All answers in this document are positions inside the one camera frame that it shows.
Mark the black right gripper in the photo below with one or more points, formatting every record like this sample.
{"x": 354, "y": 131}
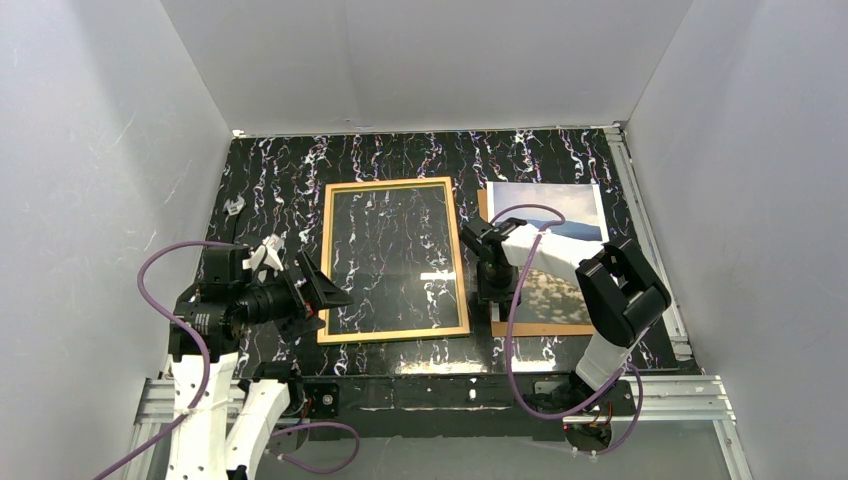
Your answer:
{"x": 496, "y": 291}

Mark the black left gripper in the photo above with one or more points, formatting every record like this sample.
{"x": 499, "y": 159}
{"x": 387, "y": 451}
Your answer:
{"x": 303, "y": 291}

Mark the brown backing board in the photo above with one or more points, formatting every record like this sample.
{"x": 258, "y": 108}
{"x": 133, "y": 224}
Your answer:
{"x": 525, "y": 329}

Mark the green picture frame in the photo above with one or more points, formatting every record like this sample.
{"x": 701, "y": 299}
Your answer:
{"x": 324, "y": 265}

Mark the landscape photo print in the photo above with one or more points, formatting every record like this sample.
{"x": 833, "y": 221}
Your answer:
{"x": 550, "y": 292}

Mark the clear acrylic sheet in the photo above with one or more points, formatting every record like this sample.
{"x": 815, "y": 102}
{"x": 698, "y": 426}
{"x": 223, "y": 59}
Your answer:
{"x": 391, "y": 258}

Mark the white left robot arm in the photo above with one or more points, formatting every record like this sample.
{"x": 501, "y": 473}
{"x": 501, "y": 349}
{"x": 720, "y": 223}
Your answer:
{"x": 240, "y": 286}

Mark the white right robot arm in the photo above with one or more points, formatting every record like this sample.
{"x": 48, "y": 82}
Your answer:
{"x": 623, "y": 293}

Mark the small silver clip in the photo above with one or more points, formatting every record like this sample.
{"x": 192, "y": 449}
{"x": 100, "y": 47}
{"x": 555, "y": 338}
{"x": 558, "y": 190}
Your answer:
{"x": 234, "y": 206}

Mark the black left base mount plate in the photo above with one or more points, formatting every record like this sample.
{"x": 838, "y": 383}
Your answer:
{"x": 316, "y": 401}

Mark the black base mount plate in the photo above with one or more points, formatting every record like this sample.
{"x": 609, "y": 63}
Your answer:
{"x": 316, "y": 401}
{"x": 552, "y": 396}

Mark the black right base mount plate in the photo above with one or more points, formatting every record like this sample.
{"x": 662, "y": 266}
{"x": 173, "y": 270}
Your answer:
{"x": 552, "y": 396}

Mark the aluminium rail frame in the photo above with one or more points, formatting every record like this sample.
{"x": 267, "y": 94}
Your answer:
{"x": 700, "y": 398}

